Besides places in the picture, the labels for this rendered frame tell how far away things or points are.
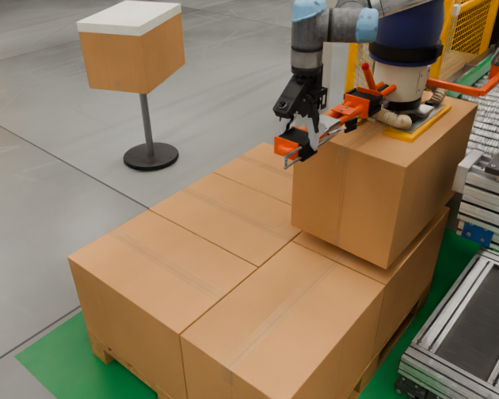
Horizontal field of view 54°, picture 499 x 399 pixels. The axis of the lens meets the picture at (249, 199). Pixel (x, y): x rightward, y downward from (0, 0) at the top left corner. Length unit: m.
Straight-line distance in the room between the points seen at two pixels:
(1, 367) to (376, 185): 1.71
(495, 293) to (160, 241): 1.44
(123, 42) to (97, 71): 0.28
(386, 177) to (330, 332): 0.51
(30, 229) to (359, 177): 2.11
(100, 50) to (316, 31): 2.13
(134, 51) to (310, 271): 1.80
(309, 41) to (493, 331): 1.46
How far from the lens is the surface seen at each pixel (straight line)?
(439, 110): 1.88
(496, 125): 3.14
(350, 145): 1.60
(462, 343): 2.14
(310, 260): 1.84
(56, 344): 2.42
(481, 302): 2.34
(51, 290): 2.70
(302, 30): 1.19
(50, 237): 3.05
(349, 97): 1.55
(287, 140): 1.27
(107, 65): 3.18
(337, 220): 1.74
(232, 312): 1.64
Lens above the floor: 1.73
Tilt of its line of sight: 33 degrees down
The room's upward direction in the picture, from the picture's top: 1 degrees counter-clockwise
